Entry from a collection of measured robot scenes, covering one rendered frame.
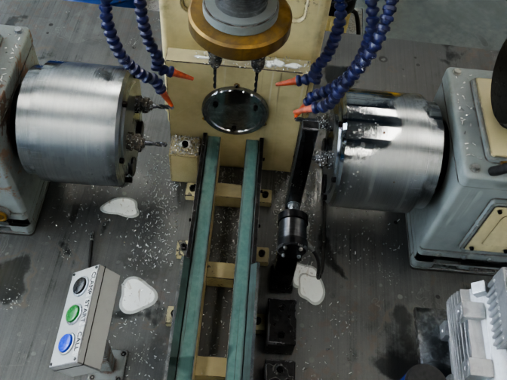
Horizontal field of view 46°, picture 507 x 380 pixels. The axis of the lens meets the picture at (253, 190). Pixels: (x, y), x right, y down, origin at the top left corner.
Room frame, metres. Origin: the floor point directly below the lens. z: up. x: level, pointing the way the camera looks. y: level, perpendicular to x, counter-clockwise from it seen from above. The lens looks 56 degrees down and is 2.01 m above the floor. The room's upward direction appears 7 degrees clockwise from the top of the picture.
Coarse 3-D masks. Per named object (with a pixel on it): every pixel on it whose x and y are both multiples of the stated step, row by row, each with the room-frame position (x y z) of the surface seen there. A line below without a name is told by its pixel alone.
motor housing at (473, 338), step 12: (456, 300) 0.48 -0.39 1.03; (468, 300) 0.47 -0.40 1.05; (480, 300) 0.47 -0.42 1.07; (456, 324) 0.44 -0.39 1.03; (468, 324) 0.42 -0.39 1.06; (480, 324) 0.42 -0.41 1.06; (456, 336) 0.41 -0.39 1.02; (468, 336) 0.40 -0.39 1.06; (480, 336) 0.40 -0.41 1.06; (456, 348) 0.40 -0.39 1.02; (468, 348) 0.38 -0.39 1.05; (480, 348) 0.38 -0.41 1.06; (492, 348) 0.38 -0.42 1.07; (456, 360) 0.37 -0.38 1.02; (492, 360) 0.36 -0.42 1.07; (504, 360) 0.36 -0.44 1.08; (456, 372) 0.36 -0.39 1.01; (504, 372) 0.34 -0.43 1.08
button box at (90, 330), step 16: (80, 272) 0.43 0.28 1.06; (96, 272) 0.42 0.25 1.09; (112, 272) 0.44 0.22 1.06; (96, 288) 0.40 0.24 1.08; (112, 288) 0.41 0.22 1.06; (80, 304) 0.37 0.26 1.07; (96, 304) 0.37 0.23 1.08; (112, 304) 0.39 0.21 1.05; (64, 320) 0.35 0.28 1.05; (80, 320) 0.34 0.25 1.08; (96, 320) 0.35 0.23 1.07; (80, 336) 0.31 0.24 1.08; (96, 336) 0.32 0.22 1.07; (64, 352) 0.29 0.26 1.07; (80, 352) 0.29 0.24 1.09; (96, 352) 0.30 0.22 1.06; (64, 368) 0.27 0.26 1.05; (80, 368) 0.27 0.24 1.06; (96, 368) 0.27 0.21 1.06
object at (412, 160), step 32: (352, 96) 0.83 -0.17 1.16; (384, 96) 0.84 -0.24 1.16; (416, 96) 0.86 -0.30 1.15; (320, 128) 0.83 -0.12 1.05; (352, 128) 0.75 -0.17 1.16; (384, 128) 0.76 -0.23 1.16; (416, 128) 0.77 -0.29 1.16; (320, 160) 0.73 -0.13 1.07; (352, 160) 0.70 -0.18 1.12; (384, 160) 0.71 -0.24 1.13; (416, 160) 0.71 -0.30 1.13; (352, 192) 0.67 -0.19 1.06; (384, 192) 0.68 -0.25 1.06; (416, 192) 0.68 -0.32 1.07
